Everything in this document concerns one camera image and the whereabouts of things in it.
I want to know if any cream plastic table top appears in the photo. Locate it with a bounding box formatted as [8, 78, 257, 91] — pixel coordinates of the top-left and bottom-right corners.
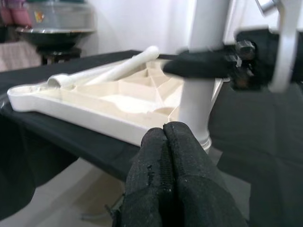
[7, 59, 232, 154]

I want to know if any pink checked cloth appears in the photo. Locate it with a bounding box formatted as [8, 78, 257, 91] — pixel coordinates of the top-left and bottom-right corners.
[0, 44, 42, 71]

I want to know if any clear plastic storage box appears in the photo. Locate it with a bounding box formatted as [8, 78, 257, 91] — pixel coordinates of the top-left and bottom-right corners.
[23, 4, 92, 30]

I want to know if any black wok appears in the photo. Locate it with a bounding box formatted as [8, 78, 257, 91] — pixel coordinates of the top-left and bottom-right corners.
[15, 27, 95, 52]

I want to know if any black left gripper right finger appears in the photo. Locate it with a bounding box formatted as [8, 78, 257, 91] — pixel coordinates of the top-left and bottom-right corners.
[163, 121, 249, 227]

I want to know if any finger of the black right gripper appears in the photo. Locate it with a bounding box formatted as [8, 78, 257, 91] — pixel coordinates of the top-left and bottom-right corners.
[162, 46, 239, 80]

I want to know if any black table cloth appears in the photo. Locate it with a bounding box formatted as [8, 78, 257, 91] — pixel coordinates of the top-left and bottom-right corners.
[0, 49, 303, 227]

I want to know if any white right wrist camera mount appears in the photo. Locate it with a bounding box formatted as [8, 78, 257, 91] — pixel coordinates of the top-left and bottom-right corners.
[254, 0, 300, 93]

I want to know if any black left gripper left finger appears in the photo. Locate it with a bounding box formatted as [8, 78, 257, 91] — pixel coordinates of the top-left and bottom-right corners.
[119, 127, 175, 227]

